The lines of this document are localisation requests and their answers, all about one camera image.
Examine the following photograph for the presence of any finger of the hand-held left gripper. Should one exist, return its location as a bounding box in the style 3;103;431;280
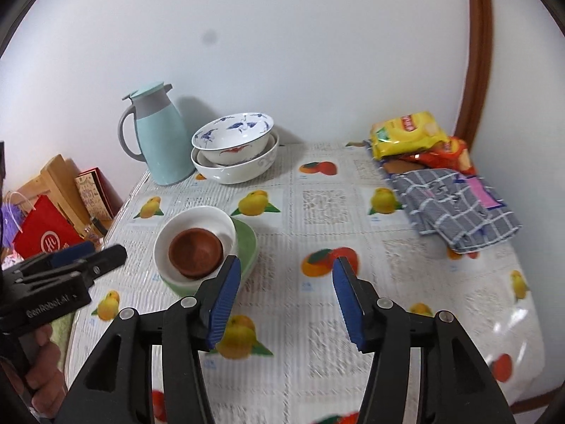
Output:
46;242;95;268
66;245;128;281

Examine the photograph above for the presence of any red paper bag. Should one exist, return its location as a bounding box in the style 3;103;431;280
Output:
12;195;85;261

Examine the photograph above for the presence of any pink paper slip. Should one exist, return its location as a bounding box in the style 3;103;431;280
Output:
468;177;504;208

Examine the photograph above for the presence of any patterned gift box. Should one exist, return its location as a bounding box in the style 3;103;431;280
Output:
74;167;124;222

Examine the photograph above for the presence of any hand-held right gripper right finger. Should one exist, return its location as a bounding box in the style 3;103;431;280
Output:
332;256;517;424

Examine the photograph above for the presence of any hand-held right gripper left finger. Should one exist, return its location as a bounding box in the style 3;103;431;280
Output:
66;255;243;424

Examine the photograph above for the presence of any grey checked cloth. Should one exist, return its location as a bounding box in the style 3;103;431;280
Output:
364;141;522;254

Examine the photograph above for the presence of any purple bag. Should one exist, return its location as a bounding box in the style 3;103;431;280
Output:
0;192;24;250

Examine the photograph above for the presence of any plain white bowl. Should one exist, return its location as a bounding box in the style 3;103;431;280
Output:
153;206;238;284

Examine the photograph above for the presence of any yellow snack bag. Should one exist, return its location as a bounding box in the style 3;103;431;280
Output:
370;111;448;160

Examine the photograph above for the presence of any fruit print tablecloth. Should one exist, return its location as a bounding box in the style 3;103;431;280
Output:
66;141;546;424

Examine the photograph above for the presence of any large white bowl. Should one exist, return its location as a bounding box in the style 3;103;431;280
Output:
191;132;280;184

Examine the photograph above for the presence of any blue patterned white bowl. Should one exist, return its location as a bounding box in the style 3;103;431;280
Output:
191;112;274;165

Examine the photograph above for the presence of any red snack bag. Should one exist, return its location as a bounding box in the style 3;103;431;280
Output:
384;136;477;175

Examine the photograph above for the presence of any person's left hand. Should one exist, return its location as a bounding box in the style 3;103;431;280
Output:
24;323;68;416

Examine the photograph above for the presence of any light blue thermos jug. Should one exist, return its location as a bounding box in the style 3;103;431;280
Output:
118;82;196;185

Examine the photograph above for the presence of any green square plate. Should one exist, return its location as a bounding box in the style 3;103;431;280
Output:
161;218;258;296

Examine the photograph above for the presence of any small brown clay bowl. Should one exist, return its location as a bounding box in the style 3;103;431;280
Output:
174;266;218;280
169;227;224;275

